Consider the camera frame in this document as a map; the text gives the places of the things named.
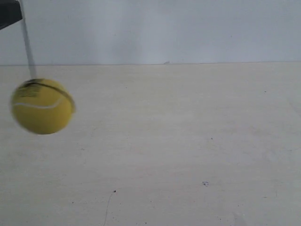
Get yellow tennis ball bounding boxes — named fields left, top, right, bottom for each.
left=10, top=78, right=76, bottom=135

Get dark object top left corner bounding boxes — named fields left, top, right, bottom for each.
left=0, top=0, right=23, bottom=30

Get thin black hanging string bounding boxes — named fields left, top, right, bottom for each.
left=18, top=0, right=36, bottom=80

